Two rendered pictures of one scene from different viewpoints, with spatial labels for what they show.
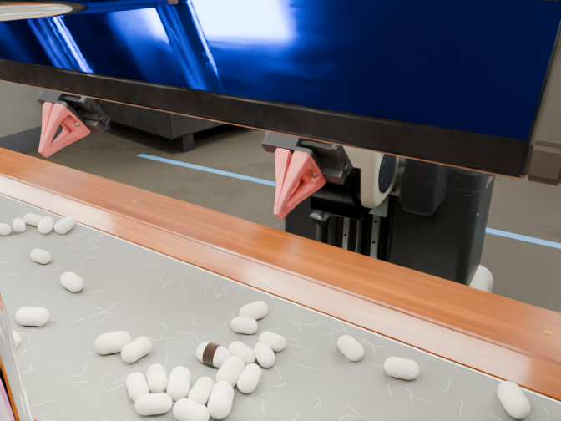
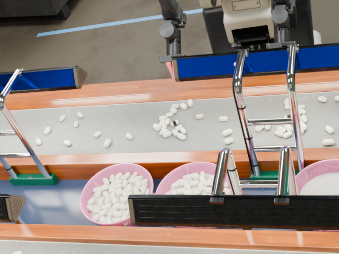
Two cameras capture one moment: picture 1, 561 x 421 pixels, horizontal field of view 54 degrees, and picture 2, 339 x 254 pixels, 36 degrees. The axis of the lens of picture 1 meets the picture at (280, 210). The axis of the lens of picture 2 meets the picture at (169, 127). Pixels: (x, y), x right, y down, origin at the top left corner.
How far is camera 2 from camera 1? 1.39 m
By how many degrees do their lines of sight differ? 18
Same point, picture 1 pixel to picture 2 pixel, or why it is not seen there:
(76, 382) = (260, 140)
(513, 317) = not seen: outside the picture
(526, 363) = not seen: outside the picture
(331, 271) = (300, 78)
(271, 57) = (325, 59)
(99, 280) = (228, 114)
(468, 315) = not seen: outside the picture
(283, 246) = (277, 76)
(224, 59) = (315, 61)
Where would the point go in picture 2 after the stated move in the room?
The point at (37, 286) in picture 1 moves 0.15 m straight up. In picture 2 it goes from (212, 125) to (203, 96)
